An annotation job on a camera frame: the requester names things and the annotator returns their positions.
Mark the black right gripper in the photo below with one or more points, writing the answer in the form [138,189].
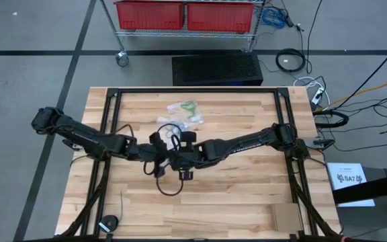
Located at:
[190,158]

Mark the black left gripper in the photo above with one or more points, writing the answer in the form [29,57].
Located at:
[150,156]

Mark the green rubber band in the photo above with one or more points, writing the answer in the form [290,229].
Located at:
[190,113]

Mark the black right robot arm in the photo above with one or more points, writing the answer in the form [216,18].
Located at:
[254,142]

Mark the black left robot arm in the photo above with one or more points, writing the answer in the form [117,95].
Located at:
[79,134]

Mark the black tape roll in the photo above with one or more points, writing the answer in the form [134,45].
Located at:
[113,220]

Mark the black perforated computer case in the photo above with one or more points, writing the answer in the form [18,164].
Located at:
[217,69]

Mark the shelf rack caster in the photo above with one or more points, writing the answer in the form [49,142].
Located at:
[122,60]

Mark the brown cardboard piece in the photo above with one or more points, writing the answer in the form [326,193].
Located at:
[286,216]

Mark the red plastic storage bin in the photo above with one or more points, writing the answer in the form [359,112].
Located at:
[150,15]
[220,17]

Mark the white power strip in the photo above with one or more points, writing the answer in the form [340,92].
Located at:
[317,95]

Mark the white printed paper sign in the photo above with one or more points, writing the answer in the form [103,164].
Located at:
[348,169]

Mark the grey cart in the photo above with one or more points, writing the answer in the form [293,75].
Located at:
[365,222]

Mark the black bar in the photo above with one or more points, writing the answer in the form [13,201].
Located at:
[381,186]

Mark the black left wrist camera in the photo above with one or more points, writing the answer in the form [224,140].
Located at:
[156,141]

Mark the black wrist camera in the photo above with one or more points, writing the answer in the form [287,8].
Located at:
[156,141]
[188,136]

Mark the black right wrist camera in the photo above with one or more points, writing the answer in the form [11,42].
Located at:
[188,136]

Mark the black aluminium table frame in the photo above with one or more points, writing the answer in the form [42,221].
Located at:
[197,90]

